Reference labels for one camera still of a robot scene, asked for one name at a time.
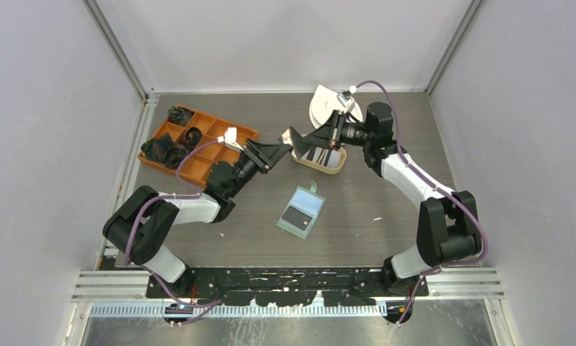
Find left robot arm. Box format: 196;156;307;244
102;139;292;298

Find dark rolled socks large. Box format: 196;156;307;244
141;133;190;169

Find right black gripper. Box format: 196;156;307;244
302;110;373;151

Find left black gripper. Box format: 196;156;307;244
228;138;291;198

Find silver card in tray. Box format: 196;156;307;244
322;150;342;169

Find white folded cloth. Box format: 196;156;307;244
309;84;364;129

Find dark rolled sock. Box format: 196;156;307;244
179;127;203;148
167;106;195;127

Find grey VIP card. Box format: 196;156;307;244
281;206;312;231

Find perforated metal rail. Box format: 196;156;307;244
89;301;387;318

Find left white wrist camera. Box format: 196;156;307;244
217;127;243;152

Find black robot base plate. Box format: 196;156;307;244
168;267;428;307

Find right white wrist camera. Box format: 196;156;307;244
337;85;358;113

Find orange compartment tray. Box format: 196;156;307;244
138;105;260;187

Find green card holder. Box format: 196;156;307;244
276;182;326;239

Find grey credit card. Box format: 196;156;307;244
278;126;309;159

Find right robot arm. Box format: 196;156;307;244
279;102;487;296

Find dark rolled sock top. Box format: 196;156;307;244
167;106;195;127

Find dark rolled sock middle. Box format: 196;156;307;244
179;127;203;148

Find beige oval card tray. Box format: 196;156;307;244
291;146;347;175

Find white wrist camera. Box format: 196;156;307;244
337;85;358;113
217;127;243;152

